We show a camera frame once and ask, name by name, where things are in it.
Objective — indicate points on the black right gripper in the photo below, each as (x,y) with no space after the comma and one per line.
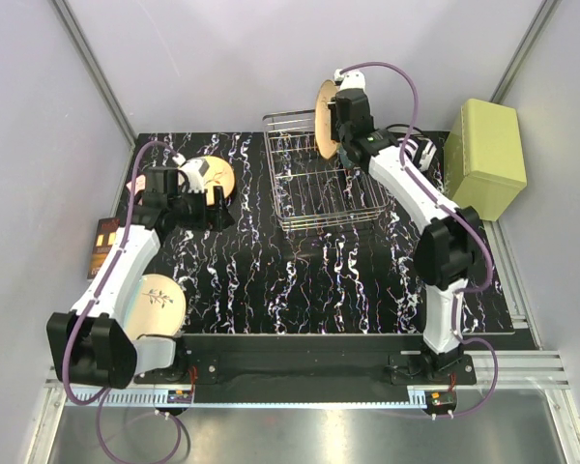
(333,133)

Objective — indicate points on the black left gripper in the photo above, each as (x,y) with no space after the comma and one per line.
(207,207)

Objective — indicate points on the beige leaf pattern plate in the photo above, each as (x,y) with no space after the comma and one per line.
(326,146)

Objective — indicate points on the cream plate with sprig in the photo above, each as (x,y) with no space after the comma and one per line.
(157,307)

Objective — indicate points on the blue glazed plate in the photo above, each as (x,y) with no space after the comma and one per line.
(344,159)

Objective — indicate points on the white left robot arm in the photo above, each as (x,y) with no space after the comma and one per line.
(89,344)

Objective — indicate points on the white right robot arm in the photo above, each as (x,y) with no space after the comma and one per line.
(449,244)

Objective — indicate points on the yellow floral plate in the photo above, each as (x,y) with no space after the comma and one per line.
(220,174)

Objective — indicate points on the white black headphones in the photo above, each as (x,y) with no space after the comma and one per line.
(419,149)

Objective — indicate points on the pink cube power adapter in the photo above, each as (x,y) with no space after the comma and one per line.
(137,185)

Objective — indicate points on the dark cover paperback book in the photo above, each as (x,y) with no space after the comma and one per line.
(103,241)

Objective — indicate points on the green rectangular box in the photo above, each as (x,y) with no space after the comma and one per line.
(484,164)

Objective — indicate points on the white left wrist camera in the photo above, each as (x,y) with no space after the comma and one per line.
(194,171)

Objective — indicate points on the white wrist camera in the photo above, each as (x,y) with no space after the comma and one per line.
(194,171)
(353,79)

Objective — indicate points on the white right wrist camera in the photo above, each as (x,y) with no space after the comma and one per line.
(353,79)

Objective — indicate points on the metal wire dish rack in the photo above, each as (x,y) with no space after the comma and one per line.
(310,192)

